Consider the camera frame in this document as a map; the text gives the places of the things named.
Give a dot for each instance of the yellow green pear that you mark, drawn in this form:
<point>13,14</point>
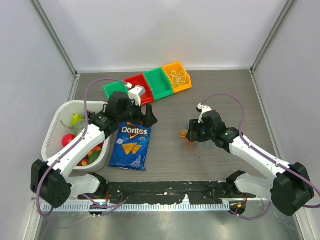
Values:
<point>76,118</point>

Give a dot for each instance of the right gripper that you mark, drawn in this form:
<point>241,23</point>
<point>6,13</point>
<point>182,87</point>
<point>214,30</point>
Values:
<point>195,125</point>

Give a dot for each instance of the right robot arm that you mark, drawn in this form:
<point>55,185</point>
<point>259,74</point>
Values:
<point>284,184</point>

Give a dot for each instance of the green bin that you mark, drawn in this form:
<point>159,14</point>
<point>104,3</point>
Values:
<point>159,83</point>
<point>115,87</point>

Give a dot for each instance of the green melon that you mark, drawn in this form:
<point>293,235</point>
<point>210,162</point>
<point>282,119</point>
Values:
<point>79,127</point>

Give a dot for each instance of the red apple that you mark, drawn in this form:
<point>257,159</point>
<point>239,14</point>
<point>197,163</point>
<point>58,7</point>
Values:
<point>68,138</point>

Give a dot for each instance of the white slotted cable duct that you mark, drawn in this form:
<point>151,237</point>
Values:
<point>86,206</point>

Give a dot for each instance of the green lime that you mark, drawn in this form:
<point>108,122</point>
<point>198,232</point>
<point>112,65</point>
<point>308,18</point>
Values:
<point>93,157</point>

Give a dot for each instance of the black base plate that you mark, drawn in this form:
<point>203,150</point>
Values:
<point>168,192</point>

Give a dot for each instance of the blue Doritos chip bag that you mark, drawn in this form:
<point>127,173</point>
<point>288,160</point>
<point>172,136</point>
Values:
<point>131,147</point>

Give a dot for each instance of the right green bin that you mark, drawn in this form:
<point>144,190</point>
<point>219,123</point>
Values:
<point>159,83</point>

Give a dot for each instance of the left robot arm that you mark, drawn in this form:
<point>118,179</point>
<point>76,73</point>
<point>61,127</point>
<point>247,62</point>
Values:
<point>50,178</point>

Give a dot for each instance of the left frame post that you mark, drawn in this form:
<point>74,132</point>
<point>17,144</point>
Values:
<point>53,35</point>

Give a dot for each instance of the red bin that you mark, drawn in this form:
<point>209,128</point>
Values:
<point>140,80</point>

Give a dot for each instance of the right frame post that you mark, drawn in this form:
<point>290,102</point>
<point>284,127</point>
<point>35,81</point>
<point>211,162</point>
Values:
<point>285,11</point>

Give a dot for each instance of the orange bin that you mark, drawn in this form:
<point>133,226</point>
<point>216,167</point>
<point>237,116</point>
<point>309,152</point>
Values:
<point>178,77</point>

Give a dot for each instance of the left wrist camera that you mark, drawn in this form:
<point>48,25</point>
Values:
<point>135,93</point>

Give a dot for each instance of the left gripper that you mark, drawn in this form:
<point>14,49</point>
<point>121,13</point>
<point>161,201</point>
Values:
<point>149,119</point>

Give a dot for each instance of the white fruit basket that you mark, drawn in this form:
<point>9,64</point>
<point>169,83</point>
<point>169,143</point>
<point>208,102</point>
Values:
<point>57,130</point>

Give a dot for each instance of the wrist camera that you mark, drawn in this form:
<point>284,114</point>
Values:
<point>202,109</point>
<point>135,93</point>

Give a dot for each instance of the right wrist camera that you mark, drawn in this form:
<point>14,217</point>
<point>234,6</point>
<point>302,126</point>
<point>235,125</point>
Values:
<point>202,109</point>

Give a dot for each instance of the frame post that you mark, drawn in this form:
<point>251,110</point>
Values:
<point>53,35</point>
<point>285,11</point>

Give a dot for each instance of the left green bin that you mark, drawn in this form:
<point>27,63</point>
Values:
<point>115,87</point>

